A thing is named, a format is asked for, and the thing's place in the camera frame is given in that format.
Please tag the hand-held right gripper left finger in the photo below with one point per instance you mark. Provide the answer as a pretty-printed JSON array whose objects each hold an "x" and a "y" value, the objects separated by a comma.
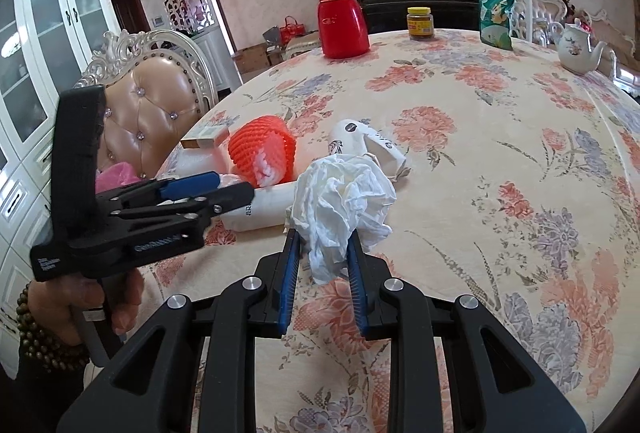
[{"x": 290, "y": 283}]

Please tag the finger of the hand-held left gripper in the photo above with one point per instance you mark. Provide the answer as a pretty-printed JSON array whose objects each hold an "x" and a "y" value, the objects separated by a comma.
[
  {"x": 225, "y": 200},
  {"x": 192, "y": 184}
]

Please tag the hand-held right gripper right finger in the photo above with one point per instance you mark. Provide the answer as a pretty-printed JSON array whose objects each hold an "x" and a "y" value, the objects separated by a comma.
[{"x": 357, "y": 288}]

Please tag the white printed paper tube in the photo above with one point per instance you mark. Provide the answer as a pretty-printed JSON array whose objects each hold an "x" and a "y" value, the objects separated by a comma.
[{"x": 265, "y": 210}]

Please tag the pink lined waste bin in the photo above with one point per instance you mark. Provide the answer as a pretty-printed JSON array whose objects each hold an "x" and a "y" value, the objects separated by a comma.
[{"x": 117, "y": 178}]

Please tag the white tissue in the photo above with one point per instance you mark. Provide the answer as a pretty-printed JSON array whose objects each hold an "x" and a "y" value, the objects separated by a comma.
[{"x": 340, "y": 203}]

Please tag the crushed white paper cup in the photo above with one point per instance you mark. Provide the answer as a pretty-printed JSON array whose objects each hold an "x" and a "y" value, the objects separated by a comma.
[{"x": 365, "y": 140}]

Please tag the person's left forearm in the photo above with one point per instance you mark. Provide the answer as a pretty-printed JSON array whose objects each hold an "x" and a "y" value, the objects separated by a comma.
[{"x": 45, "y": 388}]

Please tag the person's left hand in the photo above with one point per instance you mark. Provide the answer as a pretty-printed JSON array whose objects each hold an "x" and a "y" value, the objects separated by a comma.
[{"x": 50, "y": 308}]

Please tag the small tan cardboard box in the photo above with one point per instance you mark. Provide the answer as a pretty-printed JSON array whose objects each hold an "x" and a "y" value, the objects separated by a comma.
[{"x": 202, "y": 138}]

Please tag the orange foam fruit net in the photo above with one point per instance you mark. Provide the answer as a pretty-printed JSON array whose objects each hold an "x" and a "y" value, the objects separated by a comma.
[{"x": 255, "y": 145}]

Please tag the ornate tufted leather chair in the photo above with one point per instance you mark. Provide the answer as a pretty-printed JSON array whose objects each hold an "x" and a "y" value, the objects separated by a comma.
[{"x": 145, "y": 113}]

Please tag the white glass door cabinet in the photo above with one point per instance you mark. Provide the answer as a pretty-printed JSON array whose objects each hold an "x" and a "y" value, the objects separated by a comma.
[{"x": 30, "y": 88}]

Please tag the low white cupboard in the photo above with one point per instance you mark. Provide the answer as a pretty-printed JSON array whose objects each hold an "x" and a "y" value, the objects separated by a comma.
[{"x": 215, "y": 58}]

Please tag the brown cardboard carton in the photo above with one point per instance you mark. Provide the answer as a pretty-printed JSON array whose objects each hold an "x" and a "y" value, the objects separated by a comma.
[{"x": 250, "y": 59}]

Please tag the dark wooden door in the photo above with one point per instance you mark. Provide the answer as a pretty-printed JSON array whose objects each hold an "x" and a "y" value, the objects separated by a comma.
[{"x": 124, "y": 10}]

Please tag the cushioned stool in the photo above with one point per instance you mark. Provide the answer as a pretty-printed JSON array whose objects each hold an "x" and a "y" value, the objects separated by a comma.
[{"x": 300, "y": 45}]

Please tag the red gift basket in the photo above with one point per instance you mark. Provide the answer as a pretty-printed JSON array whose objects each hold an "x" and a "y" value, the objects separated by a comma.
[{"x": 292, "y": 29}]

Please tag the red thermos flask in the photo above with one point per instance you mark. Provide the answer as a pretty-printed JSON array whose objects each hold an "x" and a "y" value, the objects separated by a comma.
[{"x": 342, "y": 23}]

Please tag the yellow lidded glass jar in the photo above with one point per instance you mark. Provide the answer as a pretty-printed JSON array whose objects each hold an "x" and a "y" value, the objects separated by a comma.
[{"x": 420, "y": 24}]

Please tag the black piano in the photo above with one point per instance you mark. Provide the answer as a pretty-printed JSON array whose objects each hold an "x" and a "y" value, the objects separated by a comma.
[{"x": 430, "y": 13}]

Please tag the green snack bag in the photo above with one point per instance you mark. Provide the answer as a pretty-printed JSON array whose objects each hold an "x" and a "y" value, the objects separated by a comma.
[{"x": 496, "y": 18}]

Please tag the white floral teapot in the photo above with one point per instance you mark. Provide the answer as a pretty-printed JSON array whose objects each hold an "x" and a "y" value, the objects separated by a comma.
[{"x": 577, "y": 50}]

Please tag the ornate cream sofa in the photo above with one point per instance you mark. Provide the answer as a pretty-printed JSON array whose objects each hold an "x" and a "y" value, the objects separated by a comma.
[{"x": 622, "y": 48}]

